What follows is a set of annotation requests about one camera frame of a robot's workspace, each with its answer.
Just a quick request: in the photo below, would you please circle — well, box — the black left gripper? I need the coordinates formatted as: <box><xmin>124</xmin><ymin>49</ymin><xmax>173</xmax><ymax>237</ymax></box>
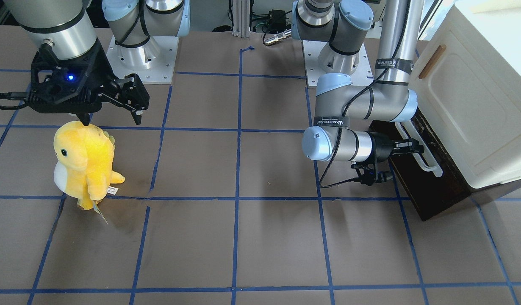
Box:
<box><xmin>370</xmin><ymin>133</ymin><xmax>424</xmax><ymax>163</ymax></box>

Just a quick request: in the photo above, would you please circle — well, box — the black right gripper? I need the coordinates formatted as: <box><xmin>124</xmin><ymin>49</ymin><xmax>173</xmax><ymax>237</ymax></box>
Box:
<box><xmin>25</xmin><ymin>40</ymin><xmax>150</xmax><ymax>127</ymax></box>

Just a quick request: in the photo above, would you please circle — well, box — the white drawer handle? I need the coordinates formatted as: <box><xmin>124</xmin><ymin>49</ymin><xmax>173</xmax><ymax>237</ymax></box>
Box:
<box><xmin>395</xmin><ymin>120</ymin><xmax>443</xmax><ymax>177</ymax></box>

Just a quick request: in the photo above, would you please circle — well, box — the dark wooden drawer cabinet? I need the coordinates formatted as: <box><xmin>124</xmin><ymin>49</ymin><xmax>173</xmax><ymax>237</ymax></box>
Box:
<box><xmin>389</xmin><ymin>110</ymin><xmax>521</xmax><ymax>221</ymax></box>

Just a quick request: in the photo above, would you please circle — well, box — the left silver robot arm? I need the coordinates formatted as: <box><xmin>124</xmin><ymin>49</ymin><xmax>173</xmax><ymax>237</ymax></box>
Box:
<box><xmin>292</xmin><ymin>0</ymin><xmax>424</xmax><ymax>163</ymax></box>

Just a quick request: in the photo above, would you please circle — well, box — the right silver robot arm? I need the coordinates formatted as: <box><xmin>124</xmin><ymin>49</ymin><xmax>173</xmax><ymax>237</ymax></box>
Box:
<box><xmin>0</xmin><ymin>0</ymin><xmax>190</xmax><ymax>125</ymax></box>

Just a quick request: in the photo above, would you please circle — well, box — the yellow plush dinosaur toy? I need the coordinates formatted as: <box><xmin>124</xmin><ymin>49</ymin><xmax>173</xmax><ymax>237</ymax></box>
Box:
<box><xmin>53</xmin><ymin>121</ymin><xmax>125</xmax><ymax>213</ymax></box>

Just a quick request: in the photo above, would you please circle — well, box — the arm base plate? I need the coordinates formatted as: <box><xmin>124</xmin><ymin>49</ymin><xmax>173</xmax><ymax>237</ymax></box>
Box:
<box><xmin>302</xmin><ymin>40</ymin><xmax>374</xmax><ymax>88</ymax></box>
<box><xmin>106</xmin><ymin>36</ymin><xmax>180</xmax><ymax>84</ymax></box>

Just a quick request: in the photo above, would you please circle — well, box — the aluminium frame post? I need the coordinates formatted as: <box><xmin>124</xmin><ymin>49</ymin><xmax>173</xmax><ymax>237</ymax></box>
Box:
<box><xmin>231</xmin><ymin>0</ymin><xmax>251</xmax><ymax>39</ymax></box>

